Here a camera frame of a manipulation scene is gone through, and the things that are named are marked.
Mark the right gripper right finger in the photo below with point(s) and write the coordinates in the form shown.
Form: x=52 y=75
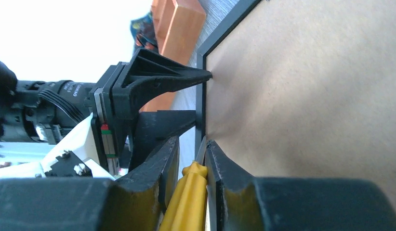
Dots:
x=239 y=201

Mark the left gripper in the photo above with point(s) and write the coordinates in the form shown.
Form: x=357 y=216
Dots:
x=122 y=91

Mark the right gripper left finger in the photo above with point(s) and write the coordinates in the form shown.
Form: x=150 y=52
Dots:
x=134 y=202

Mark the yellow handled screwdriver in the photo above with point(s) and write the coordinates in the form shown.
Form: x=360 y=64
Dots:
x=187 y=208

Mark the black picture frame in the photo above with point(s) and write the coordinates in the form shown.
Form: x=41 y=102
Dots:
x=307 y=88

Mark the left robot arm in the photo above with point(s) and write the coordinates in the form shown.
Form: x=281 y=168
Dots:
x=45 y=112

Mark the orange wooden divided tray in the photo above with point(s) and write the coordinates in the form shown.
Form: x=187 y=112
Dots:
x=177 y=25

